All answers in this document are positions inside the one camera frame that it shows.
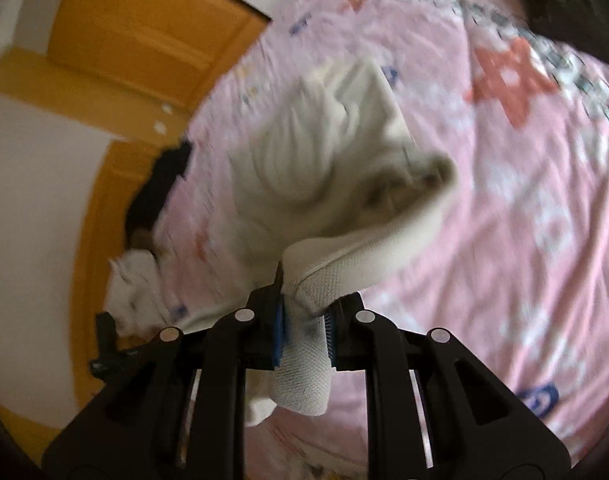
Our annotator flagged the cream white sweatshirt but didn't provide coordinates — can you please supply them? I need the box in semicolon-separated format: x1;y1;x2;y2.
105;58;457;425

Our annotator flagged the grey sleeved left forearm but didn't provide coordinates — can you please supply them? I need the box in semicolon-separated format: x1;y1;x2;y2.
124;140;193;252

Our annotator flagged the pink patterned bed blanket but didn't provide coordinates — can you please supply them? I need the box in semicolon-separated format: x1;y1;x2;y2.
156;0;609;460

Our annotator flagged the orange wooden door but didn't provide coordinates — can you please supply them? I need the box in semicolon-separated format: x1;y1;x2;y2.
0;0;271;461

